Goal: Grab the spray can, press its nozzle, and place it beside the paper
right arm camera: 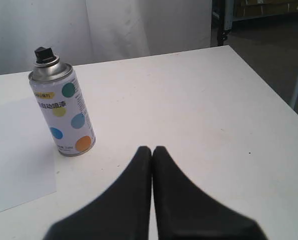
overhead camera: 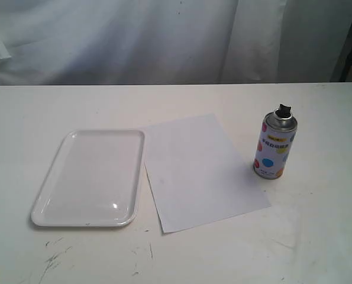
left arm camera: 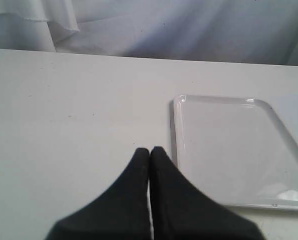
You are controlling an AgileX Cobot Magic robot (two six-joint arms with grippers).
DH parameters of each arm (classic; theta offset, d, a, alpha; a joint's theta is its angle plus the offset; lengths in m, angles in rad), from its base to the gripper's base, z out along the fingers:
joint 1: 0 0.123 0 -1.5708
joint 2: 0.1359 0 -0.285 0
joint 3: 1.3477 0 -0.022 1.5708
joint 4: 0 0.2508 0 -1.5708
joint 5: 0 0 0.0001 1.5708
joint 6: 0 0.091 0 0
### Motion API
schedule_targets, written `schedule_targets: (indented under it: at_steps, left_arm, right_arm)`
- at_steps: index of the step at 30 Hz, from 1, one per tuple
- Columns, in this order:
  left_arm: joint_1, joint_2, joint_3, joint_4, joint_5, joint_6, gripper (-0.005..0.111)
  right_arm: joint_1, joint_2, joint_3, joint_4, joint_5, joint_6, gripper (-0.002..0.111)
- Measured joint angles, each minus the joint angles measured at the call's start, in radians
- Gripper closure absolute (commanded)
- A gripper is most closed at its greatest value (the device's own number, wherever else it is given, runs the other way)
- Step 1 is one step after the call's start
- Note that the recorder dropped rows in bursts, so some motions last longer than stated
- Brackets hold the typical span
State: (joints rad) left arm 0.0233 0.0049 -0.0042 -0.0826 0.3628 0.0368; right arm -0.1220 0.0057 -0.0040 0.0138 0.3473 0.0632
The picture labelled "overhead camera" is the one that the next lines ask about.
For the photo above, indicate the white plastic tray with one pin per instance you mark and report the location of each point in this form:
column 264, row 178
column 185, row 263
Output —
column 93, row 181

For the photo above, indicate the polka dot spray can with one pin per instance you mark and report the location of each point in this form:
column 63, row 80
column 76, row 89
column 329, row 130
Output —
column 277, row 134

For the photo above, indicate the white paper sheet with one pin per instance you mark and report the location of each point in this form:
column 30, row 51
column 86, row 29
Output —
column 196, row 174

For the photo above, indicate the white backdrop curtain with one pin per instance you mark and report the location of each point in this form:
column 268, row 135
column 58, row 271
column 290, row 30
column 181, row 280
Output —
column 170, row 42

